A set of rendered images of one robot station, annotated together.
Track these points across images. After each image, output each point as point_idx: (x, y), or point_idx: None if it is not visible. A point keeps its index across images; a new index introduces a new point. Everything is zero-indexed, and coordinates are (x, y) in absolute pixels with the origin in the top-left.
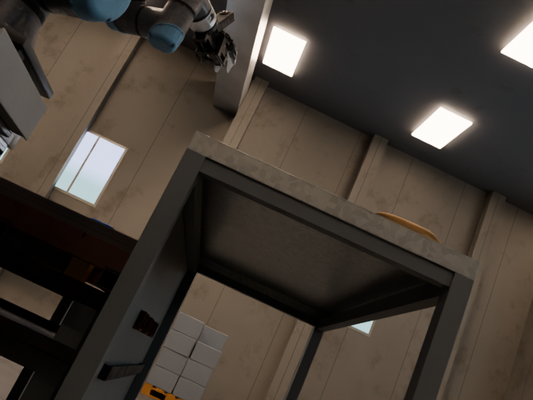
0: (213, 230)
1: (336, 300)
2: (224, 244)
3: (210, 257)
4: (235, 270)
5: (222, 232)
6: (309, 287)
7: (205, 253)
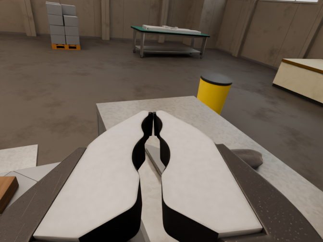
0: (148, 181)
1: (224, 127)
2: (147, 153)
3: (112, 108)
4: (131, 104)
5: (159, 184)
6: (207, 130)
7: (108, 112)
